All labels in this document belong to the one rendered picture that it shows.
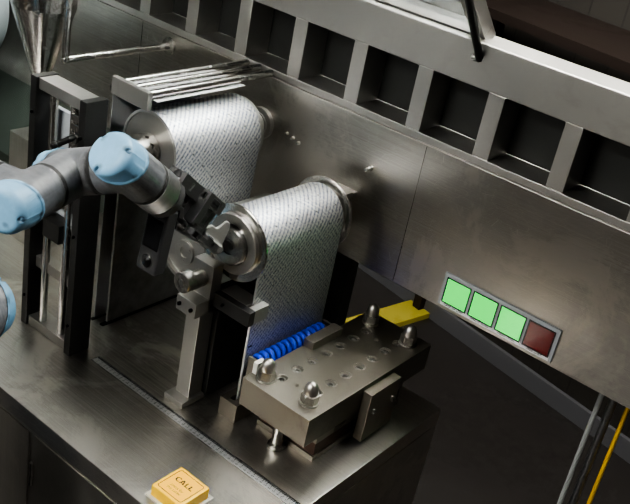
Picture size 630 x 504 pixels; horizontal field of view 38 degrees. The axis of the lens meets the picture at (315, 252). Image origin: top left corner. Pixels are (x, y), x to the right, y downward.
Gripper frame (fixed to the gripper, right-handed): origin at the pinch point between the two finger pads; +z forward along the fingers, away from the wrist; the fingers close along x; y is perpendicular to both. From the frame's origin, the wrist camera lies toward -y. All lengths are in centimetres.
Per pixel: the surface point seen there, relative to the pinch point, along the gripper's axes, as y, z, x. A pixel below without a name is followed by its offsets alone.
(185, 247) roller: -1.7, 6.2, 9.8
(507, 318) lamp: 19, 30, -43
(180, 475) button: -35.6, 6.4, -15.9
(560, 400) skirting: 35, 229, -15
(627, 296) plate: 31, 22, -62
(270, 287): 0.3, 10.6, -8.1
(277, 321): -4.0, 19.6, -8.1
